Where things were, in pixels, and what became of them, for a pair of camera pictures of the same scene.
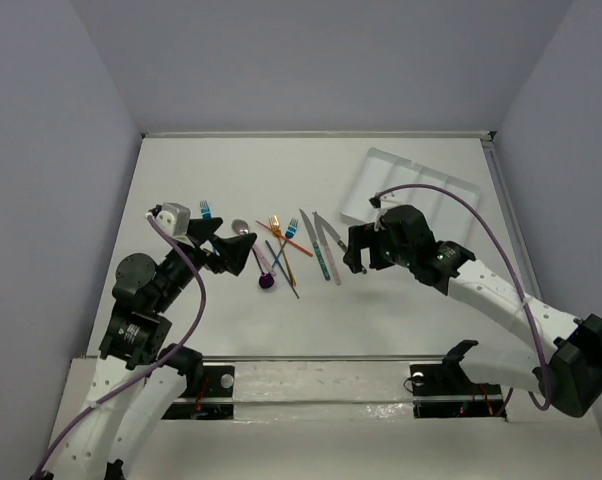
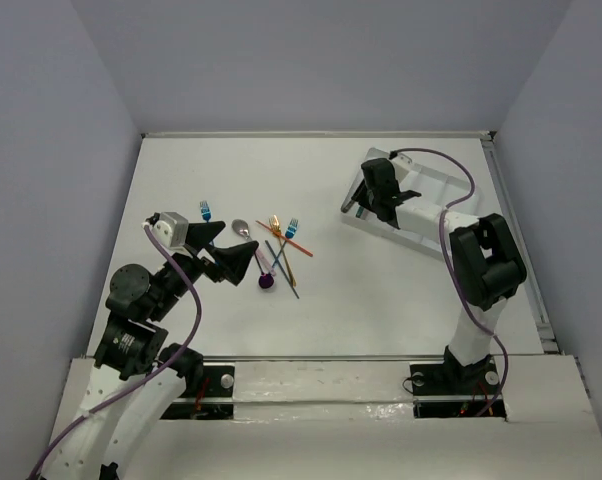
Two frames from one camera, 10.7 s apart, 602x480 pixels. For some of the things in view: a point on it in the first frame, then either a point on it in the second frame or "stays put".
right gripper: [361, 236] → [364, 200]
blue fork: [289, 233] stays put
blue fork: [206, 214] stays put
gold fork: [274, 224] stays put
